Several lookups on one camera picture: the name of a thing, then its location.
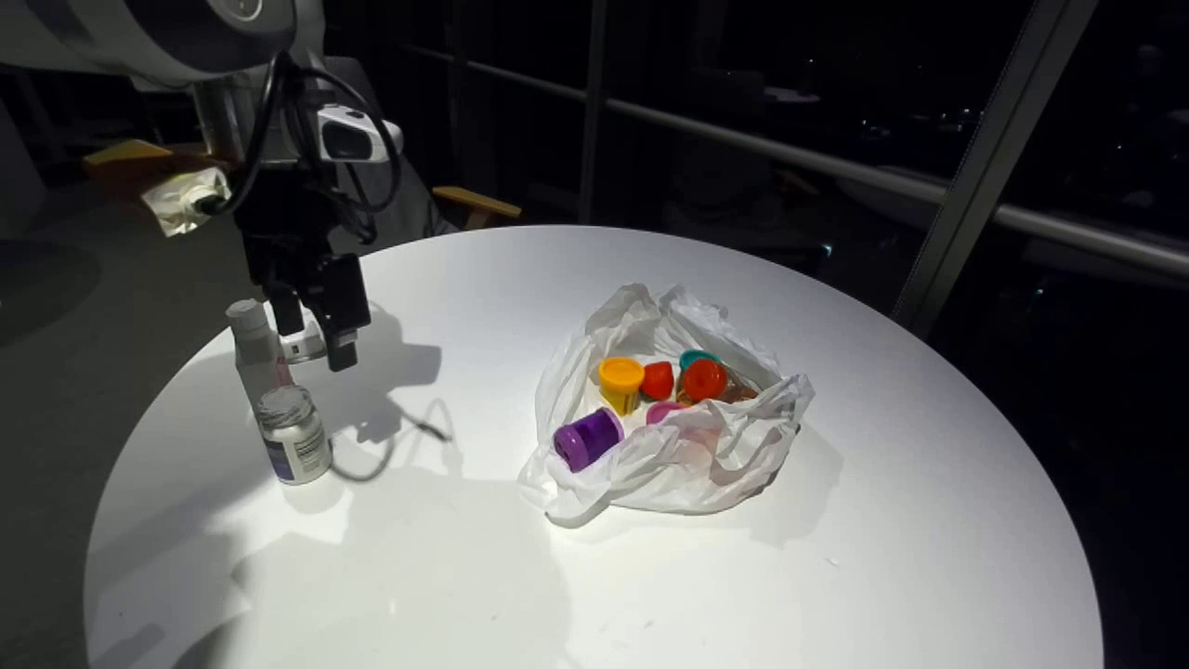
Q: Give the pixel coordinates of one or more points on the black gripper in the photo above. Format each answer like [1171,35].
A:
[299,229]

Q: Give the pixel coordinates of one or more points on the white power adapter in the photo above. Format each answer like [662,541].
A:
[305,345]

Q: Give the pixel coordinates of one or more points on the square white bottle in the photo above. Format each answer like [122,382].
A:
[254,359]

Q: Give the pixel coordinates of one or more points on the white bottle with blue label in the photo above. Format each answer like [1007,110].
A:
[295,436]

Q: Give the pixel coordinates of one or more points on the purple plastic container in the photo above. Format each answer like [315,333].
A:
[589,436]

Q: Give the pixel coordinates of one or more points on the orange play dough tub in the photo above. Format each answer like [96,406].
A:
[620,377]

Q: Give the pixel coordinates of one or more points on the teal play dough tub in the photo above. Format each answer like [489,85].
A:
[692,359]

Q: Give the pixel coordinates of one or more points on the spice jar with red lid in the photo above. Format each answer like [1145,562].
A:
[707,379]

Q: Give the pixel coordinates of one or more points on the white plastic bag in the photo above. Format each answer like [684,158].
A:
[692,475]

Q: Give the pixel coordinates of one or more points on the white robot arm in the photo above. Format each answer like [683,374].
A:
[149,32]

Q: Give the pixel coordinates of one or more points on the thin dark vertical post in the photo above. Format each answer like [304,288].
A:
[596,111]

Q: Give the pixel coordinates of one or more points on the horizontal metal rail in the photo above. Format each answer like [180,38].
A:
[767,142]

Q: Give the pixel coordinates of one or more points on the vertical metal post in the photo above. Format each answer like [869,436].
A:
[991,162]

